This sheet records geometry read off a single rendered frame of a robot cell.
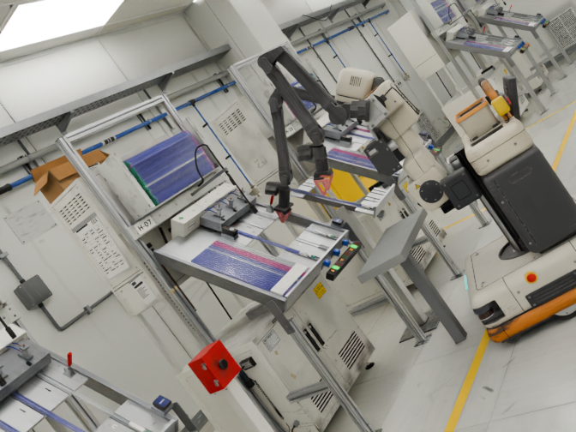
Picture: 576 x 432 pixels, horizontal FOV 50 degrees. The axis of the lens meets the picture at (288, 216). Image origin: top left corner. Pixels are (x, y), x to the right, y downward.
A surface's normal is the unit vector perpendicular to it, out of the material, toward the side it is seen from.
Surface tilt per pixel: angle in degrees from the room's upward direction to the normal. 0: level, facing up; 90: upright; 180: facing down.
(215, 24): 90
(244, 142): 90
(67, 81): 90
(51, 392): 47
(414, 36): 90
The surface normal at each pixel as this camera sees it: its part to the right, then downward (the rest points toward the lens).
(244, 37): -0.47, 0.42
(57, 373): 0.08, -0.85
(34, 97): 0.66, -0.41
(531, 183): -0.22, 0.26
